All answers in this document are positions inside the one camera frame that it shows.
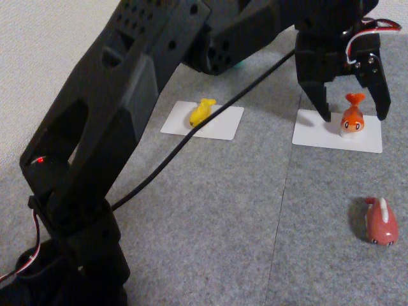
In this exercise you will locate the dark red tuna sushi toy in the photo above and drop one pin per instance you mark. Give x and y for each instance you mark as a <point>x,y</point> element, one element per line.
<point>379,226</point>

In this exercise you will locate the white rectangular card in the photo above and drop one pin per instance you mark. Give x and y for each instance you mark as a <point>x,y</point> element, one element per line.
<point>223,127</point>
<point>318,137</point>

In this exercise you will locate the orange shrimp sushi toy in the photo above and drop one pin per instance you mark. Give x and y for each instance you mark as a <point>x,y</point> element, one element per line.
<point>352,119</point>

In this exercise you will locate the yellow egg sushi toy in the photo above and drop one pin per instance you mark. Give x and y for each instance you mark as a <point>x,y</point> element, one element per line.
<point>201,113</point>

